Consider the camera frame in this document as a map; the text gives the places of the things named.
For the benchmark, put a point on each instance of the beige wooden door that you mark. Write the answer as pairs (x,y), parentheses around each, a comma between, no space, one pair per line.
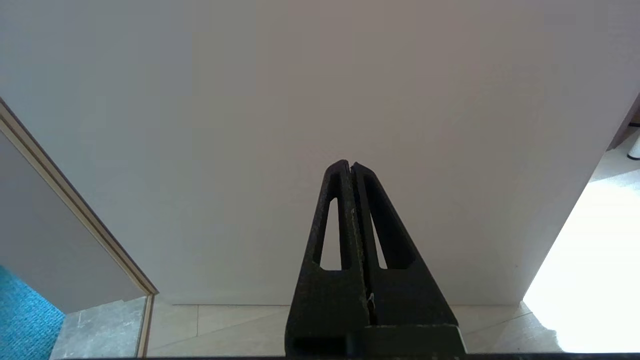
(300,100)

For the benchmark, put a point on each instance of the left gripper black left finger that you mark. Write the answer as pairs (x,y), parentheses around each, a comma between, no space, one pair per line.
(325,300)

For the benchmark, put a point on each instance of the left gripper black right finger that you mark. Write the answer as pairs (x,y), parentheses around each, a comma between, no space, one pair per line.
(405,300)

